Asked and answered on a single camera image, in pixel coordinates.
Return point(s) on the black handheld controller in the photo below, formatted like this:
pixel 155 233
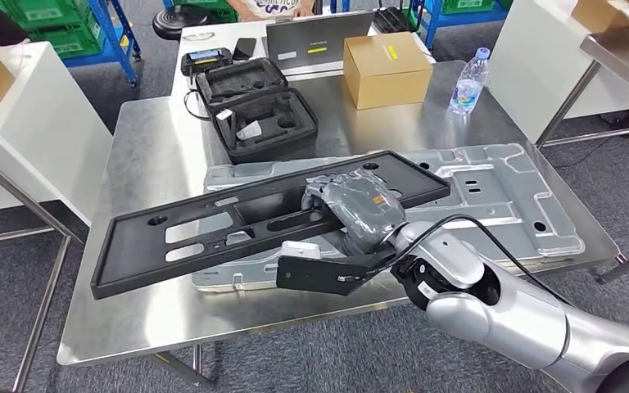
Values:
pixel 206 58

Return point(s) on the clear safety glasses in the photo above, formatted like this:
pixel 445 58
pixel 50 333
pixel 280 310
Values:
pixel 198 36

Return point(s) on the open black tool case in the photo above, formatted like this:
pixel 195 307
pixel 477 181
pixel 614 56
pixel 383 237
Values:
pixel 293 141

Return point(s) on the green plastic crate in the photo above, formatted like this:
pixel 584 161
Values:
pixel 466 5
pixel 73 42
pixel 43 11

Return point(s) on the blue metal cart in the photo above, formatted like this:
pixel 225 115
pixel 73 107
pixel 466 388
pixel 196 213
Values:
pixel 119 49
pixel 434 19

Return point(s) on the black plastic panel part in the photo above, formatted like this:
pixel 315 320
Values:
pixel 141 255

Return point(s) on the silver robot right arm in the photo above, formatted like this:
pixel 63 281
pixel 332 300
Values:
pixel 510 320

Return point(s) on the white cabinet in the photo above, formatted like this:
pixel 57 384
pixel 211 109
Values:
pixel 48 125
pixel 531 65

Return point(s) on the silver stamped metal plate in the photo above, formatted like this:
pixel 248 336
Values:
pixel 510 195

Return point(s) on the black camera bracket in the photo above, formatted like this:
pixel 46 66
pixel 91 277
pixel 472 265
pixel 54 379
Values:
pixel 314 274

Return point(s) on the closed cardboard box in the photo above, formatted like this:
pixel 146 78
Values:
pixel 385 70

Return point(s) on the stainless steel table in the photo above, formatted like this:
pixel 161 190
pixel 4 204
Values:
pixel 624 59
pixel 43 304

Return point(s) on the clear water bottle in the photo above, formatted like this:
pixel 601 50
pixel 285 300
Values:
pixel 469 84

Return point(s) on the grey laptop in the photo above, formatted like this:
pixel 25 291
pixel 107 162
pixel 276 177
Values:
pixel 320 40

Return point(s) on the black smartphone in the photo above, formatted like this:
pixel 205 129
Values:
pixel 244 49

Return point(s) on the black round stool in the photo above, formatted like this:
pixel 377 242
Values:
pixel 179 19

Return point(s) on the white desk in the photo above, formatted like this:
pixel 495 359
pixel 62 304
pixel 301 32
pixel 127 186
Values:
pixel 238 30

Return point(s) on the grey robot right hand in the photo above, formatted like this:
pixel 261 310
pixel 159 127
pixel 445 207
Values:
pixel 363 211

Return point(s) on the stainless steel workbench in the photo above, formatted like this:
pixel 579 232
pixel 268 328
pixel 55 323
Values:
pixel 152 163

